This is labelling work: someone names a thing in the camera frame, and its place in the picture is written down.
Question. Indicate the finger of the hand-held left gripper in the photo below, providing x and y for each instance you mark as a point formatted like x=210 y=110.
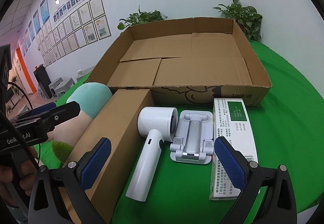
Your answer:
x=43 y=108
x=63 y=112

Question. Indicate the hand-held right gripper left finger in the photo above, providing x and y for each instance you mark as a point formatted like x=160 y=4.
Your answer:
x=97 y=163

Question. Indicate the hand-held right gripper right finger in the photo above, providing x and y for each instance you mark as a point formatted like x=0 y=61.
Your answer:
x=230 y=165

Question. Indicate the long brown cardboard box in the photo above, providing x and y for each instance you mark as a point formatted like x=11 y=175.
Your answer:
x=121 y=125

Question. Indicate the white medicine box green label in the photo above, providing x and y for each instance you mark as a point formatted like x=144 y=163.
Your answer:
x=230 y=117

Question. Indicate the white hair dryer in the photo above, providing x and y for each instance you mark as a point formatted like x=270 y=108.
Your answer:
x=146 y=163

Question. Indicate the large cardboard box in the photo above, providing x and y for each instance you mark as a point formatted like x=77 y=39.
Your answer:
x=202 y=62

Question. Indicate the person's left hand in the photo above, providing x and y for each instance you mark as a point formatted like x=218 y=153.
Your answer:
x=7 y=176

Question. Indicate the grey stool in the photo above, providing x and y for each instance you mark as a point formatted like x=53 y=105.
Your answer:
x=68 y=85
x=54 y=87

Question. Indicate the black cabinet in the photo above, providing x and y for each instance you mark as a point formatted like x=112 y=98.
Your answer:
x=42 y=79

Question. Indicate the teal and pink plush toy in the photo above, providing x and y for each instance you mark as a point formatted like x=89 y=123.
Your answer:
x=91 y=97

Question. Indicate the white folding phone stand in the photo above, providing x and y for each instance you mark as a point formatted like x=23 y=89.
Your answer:
x=192 y=135

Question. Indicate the green tablecloth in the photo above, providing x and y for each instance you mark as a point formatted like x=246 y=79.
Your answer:
x=291 y=112

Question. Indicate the green leafy potted plant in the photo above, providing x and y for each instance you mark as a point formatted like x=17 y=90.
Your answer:
x=141 y=17
x=243 y=16

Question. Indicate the blue wall poster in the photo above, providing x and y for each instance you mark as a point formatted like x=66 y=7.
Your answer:
x=36 y=21
x=31 y=31
x=44 y=9

